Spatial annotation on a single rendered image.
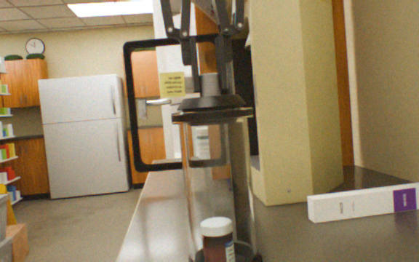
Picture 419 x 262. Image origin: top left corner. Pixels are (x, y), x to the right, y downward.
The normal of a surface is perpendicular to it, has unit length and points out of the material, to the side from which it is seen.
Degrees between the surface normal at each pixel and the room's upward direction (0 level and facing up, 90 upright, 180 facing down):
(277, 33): 90
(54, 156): 90
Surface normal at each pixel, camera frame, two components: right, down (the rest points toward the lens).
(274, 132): 0.10, 0.04
